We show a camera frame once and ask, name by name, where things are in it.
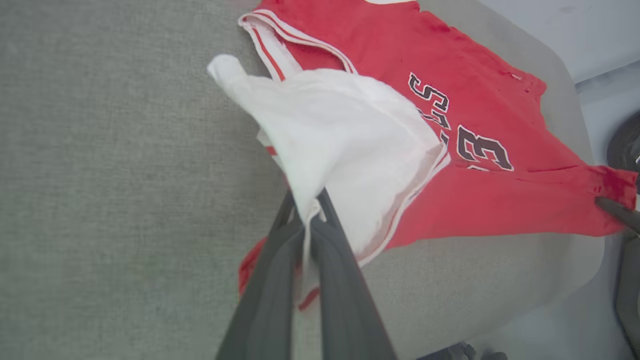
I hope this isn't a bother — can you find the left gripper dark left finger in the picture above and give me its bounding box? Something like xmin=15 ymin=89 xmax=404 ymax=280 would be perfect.
xmin=215 ymin=190 xmax=306 ymax=360

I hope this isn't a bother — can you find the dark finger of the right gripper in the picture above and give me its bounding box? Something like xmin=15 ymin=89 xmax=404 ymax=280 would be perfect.
xmin=594 ymin=196 xmax=640 ymax=234

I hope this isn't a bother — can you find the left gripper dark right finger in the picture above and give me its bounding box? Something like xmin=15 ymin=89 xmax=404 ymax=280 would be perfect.
xmin=309 ymin=188 xmax=399 ymax=360

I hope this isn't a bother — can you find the red and white jersey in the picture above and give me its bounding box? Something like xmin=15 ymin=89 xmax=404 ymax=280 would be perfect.
xmin=207 ymin=0 xmax=640 ymax=311

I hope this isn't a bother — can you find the grey fabric sofa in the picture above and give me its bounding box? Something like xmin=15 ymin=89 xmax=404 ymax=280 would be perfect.
xmin=0 ymin=0 xmax=607 ymax=360

